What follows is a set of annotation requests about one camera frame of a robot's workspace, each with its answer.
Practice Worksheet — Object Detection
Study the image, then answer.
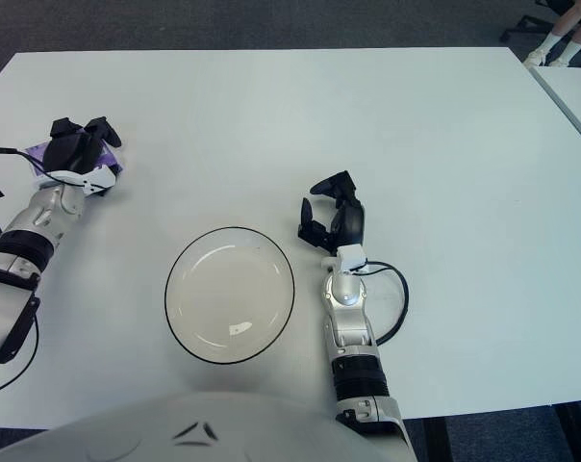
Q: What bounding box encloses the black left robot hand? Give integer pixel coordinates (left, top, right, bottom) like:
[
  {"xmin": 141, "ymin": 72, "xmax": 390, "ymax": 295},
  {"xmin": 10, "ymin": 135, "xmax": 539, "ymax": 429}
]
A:
[{"xmin": 39, "ymin": 115, "xmax": 124, "ymax": 177}]

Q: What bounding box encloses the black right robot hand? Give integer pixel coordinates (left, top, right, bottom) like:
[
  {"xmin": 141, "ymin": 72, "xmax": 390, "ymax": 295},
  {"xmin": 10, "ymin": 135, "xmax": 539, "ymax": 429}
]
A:
[{"xmin": 297, "ymin": 169, "xmax": 367, "ymax": 256}]

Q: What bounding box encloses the purple tissue paper pack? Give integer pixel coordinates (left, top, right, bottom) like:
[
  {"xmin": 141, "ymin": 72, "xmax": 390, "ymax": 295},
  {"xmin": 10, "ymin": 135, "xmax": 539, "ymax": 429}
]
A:
[{"xmin": 24, "ymin": 141, "xmax": 126, "ymax": 192}]

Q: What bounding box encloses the white plate black rim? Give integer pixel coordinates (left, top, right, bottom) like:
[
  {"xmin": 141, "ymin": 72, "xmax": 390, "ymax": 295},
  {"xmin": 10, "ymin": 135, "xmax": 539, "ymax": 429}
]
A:
[{"xmin": 164, "ymin": 226, "xmax": 296, "ymax": 365}]

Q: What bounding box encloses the black table leg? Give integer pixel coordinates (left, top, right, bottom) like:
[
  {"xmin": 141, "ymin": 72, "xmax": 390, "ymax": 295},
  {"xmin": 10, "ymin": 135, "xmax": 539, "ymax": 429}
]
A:
[
  {"xmin": 403, "ymin": 416, "xmax": 450, "ymax": 462},
  {"xmin": 554, "ymin": 401, "xmax": 581, "ymax": 462}
]

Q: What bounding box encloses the white side table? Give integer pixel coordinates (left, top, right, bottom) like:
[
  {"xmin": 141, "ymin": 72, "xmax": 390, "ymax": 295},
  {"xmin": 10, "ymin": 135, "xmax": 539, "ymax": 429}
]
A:
[{"xmin": 529, "ymin": 65, "xmax": 581, "ymax": 155}]

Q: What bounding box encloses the black office chair base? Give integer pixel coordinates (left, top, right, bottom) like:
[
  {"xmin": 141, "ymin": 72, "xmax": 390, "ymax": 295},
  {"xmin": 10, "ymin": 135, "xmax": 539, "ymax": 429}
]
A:
[{"xmin": 499, "ymin": 0, "xmax": 575, "ymax": 42}]

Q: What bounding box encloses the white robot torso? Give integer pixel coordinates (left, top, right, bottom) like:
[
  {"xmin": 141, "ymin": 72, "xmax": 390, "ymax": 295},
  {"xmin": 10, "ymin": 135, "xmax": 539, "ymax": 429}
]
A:
[{"xmin": 0, "ymin": 390, "xmax": 431, "ymax": 462}]

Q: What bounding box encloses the person leg white sock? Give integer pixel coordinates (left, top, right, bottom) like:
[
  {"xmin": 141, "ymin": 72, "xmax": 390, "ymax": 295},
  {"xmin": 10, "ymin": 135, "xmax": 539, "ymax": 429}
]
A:
[
  {"xmin": 523, "ymin": 0, "xmax": 581, "ymax": 66},
  {"xmin": 547, "ymin": 0, "xmax": 581, "ymax": 67}
]

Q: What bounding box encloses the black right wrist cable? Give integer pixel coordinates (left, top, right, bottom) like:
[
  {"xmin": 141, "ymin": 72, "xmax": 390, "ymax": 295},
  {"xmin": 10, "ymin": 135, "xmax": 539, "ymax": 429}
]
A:
[{"xmin": 362, "ymin": 261, "xmax": 411, "ymax": 347}]

